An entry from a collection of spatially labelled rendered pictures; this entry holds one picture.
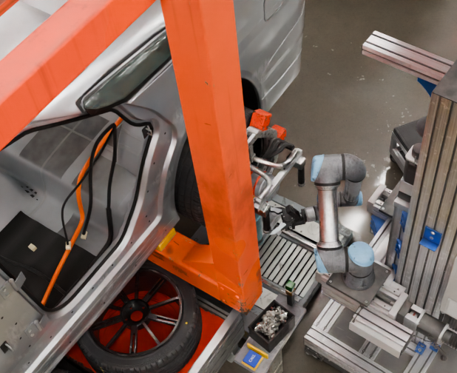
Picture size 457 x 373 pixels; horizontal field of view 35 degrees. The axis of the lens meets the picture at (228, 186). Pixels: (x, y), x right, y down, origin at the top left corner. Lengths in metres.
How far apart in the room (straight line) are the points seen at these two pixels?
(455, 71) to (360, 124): 2.54
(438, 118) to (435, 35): 3.21
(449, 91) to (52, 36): 1.37
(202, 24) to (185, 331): 1.96
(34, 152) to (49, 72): 2.18
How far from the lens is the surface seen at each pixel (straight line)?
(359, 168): 3.25
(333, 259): 3.31
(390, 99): 5.33
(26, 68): 1.76
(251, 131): 3.64
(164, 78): 3.18
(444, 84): 2.61
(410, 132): 4.69
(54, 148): 3.92
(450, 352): 4.08
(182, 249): 3.80
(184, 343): 3.76
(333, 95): 5.33
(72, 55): 1.83
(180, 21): 2.27
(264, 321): 3.69
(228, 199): 2.88
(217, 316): 4.05
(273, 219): 4.47
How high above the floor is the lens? 3.88
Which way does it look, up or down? 53 degrees down
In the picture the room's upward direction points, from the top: 8 degrees counter-clockwise
